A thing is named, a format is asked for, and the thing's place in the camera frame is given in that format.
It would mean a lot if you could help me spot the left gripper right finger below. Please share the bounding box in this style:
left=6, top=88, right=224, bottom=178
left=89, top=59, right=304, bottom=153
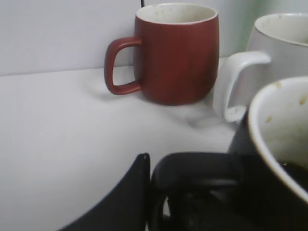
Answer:
left=166, top=178, right=243, bottom=231

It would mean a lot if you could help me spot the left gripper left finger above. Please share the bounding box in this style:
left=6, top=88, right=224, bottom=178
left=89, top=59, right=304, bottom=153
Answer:
left=61, top=153, right=150, bottom=231

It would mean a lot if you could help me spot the black ceramic mug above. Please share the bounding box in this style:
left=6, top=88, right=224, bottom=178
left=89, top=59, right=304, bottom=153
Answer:
left=147, top=76, right=308, bottom=231

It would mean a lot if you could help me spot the red ceramic mug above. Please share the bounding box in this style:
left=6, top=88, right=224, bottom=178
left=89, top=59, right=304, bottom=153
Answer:
left=104, top=2, right=219, bottom=105

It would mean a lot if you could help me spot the white ceramic mug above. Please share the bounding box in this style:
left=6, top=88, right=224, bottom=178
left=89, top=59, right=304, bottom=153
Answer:
left=213, top=13, right=308, bottom=123

